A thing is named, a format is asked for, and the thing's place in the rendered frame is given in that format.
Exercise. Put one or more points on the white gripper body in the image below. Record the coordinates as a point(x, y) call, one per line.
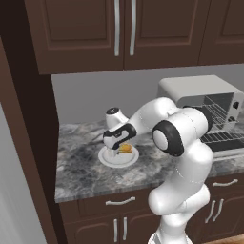
point(112, 152)

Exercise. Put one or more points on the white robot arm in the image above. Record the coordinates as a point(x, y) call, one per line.
point(187, 165)

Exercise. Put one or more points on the golden chicken drumstick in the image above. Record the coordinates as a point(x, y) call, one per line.
point(126, 147)

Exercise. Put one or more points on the brown base cupboard door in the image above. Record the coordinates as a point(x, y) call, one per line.
point(92, 230)
point(139, 227)
point(200, 222)
point(233, 216)

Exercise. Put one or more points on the silver toaster oven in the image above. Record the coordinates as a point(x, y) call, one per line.
point(193, 87)

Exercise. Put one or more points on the toaster oven glass door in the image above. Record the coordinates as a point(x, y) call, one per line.
point(227, 143)

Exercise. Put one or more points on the dark toaster oven knob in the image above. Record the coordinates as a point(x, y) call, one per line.
point(235, 105)

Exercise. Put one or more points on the white round plate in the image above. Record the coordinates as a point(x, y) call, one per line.
point(109, 160)

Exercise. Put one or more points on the brown drawer front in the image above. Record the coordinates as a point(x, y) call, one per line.
point(92, 205)
point(227, 190)

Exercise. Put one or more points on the tall brown cabinet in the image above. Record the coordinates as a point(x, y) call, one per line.
point(25, 127)

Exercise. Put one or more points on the brown wall cupboard door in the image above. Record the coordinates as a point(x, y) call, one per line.
point(168, 31)
point(227, 31)
point(76, 31)

